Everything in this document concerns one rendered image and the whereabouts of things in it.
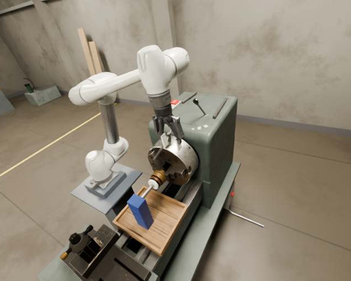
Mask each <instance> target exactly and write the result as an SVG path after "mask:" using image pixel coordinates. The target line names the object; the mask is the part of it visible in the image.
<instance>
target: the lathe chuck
mask: <svg viewBox="0 0 351 281"><path fill-rule="evenodd" d="M171 143H172V146H166V147H165V148H163V149H162V151H161V152H160V154H159V155H160V156H161V157H162V159H163V160H164V161H166V163H165V165H164V166H163V167H162V168H161V169H162V170H163V169H164V168H165V166H168V167H170V166H175V167H179V168H184V169H189V166H190V169H191V172H190V173H189V174H188V173H186V175H185V176H184V178H180V177H176V179H173V178H171V179H170V180H167V181H168V182H170V183H173V184H176V185H183V184H186V183H187V182H188V181H189V180H190V178H191V177H192V175H193V174H194V172H195V170H196V162H195V159H194V157H193V155H192V154H191V152H190V151H189V150H188V149H187V148H186V147H185V146H184V145H182V144H181V145H182V148H181V149H180V151H178V150H177V145H176V141H175V140H172V139H171ZM162 145H163V142H162V141H161V140H159V141H157V142H156V144H155V145H154V146H152V147H151V149H152V148H154V150H155V151H156V152H158V151H159V150H160V148H161V146H162ZM151 149H150V150H149V152H148V160H149V163H150V165H151V166H152V168H153V167H154V166H153V165H152V164H151V163H152V160H151V159H150V158H149V155H150V154H151V153H152V151H151Z"/></svg>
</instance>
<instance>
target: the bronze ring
mask: <svg viewBox="0 0 351 281"><path fill-rule="evenodd" d="M164 174H165V171H164V170H162V169H160V170H159V171H158V170H155V171H154V173H153V174H152V175H151V178H150V179H149V180H154V181H155V182H156V183H157V184H158V186H159V187H160V186H161V185H162V184H163V183H164V182H165V181H166V180H167V178H166V176H165V175H164Z"/></svg>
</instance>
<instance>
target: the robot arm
mask: <svg viewBox="0 0 351 281"><path fill-rule="evenodd" d="M137 64H138V69H136V70H134V71H131V72H128V73H126V74H123V75H120V76H117V75H115V74H113V73H110V72H102V73H99V74H96V75H94V76H91V77H90V78H88V79H86V80H84V81H83V82H81V83H79V84H78V85H76V86H75V87H73V88H72V89H71V90H70V91H69V98H70V100H71V101H72V103H74V104H75V105H79V106H84V105H89V104H92V103H94V102H98V103H99V108H100V113H101V117H102V120H103V125H104V130H105V135H106V139H105V141H104V149H102V150H101V151H99V150H95V151H91V152H90V153H88V154H87V156H86V157H85V165H86V168H87V170H88V172H89V174H90V176H91V177H92V178H93V179H92V180H91V181H90V183H91V184H92V186H91V189H92V190H93V189H95V188H97V187H98V186H99V187H101V188H102V189H103V190H104V189H106V188H107V186H108V185H109V184H110V183H111V182H112V181H113V180H114V179H115V178H116V177H117V176H118V175H119V173H118V172H114V171H112V170H111V169H112V167H113V165H114V164H115V163H116V162H117V161H118V160H119V159H120V158H122V157H123V156H124V154H125V153H126V152H127V151H128V148H129V144H128V142H127V140H126V139H124V138H122V137H120V136H119V130H118V123H117V118H116V111H115V104H114V101H115V100H116V96H117V93H118V91H119V90H121V89H123V88H126V87H128V86H131V85H133V84H135V83H138V82H140V81H142V84H143V86H144V88H145V89H146V91H147V95H148V98H149V101H150V104H151V106H152V107H153V109H154V112H155V114H154V115H153V116H152V120H153V123H154V129H155V133H156V134H158V135H159V136H160V138H161V141H162V142H163V146H164V148H165V147H166V146H167V145H168V142H167V138H166V135H165V133H164V124H167V125H168V127H170V129H171V130H172V132H173V134H174V135H175V137H176V139H175V142H176V145H177V150H178V151H180V149H181V148H182V145H181V143H182V140H181V139H182V138H183V137H184V133H183V129H182V126H181V123H180V117H174V115H173V114H172V106H171V102H172V98H171V94H170V88H169V83H170V82H171V80H172V79H174V78H176V77H178V76H179V75H181V74H182V73H184V72H185V71H186V69H187V67H188V65H189V56H188V52H187V51H186V50H185V49H183V48H180V47H175V48H172V49H170V50H165V51H163V52H162V51H161V50H160V48H159V47H158V46H157V45H151V46H146V47H143V48H142V49H140V50H139V51H138V53H137Z"/></svg>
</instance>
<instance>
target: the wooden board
mask: <svg viewBox="0 0 351 281"><path fill-rule="evenodd" d="M147 189H148V187H147V186H144V185H143V187H142V188H141V189H140V190H139V191H138V192H137V193H136V195H138V196H140V197H141V196H142V195H143V193H144V192H145V191H146V190H147ZM144 199H145V200H146V202H147V204H148V207H149V210H150V213H151V215H152V217H153V220H154V222H153V224H152V225H151V227H150V228H149V230H147V229H145V228H143V227H142V226H140V225H138V223H137V221H136V219H135V217H134V215H133V213H132V211H131V209H130V208H129V206H128V204H127V205H126V206H125V207H124V208H123V210H122V211H121V212H120V214H119V215H118V216H117V217H116V218H115V219H114V220H113V224H114V225H115V226H116V227H118V228H119V229H121V230H122V231H124V232H125V233H127V234H128V235H130V236H131V237H133V238H134V239H136V240H137V241H139V242H140V243H142V244H143V245H145V246H146V247H148V248H149V249H151V250H152V251H154V252H155V253H157V254H158V255H160V256H161V257H162V256H163V254H164V252H165V251H166V249H167V247H168V245H169V243H170V242H171V240H172V238H173V236H174V234H175V233H176V231H177V229H178V228H179V226H180V224H181V222H182V221H183V219H184V217H185V215H186V213H187V212H188V210H189V207H188V205H186V204H184V203H181V202H179V201H177V200H175V199H173V198H171V197H168V196H166V195H164V194H162V193H160V192H157V191H155V190H153V189H151V191H150V192H149V193H148V194H147V196H146V197H145V198H144Z"/></svg>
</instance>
